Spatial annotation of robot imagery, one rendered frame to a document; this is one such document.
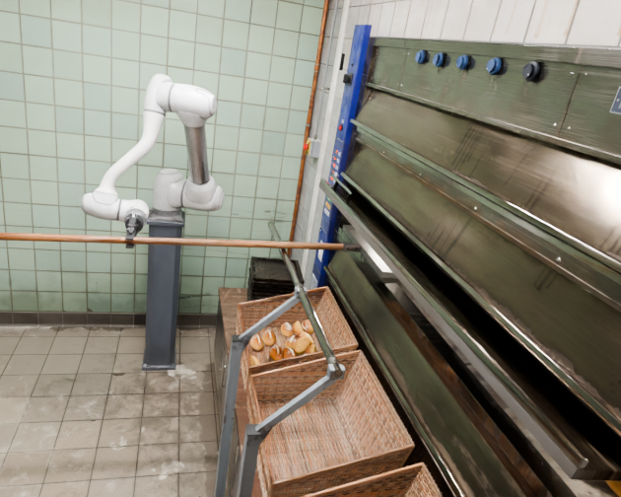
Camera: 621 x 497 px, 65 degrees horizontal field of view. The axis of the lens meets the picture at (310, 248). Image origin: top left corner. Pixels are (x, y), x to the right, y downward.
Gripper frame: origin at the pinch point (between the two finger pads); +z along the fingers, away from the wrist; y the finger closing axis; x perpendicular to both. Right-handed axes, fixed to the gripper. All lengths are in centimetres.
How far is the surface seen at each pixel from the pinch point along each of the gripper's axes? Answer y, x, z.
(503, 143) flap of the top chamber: -67, -103, 77
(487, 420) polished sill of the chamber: 1, -101, 109
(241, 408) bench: 60, -48, 34
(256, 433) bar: 22, -43, 87
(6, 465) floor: 118, 53, 1
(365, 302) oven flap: 17, -100, 18
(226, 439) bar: 71, -42, 40
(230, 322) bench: 60, -49, -33
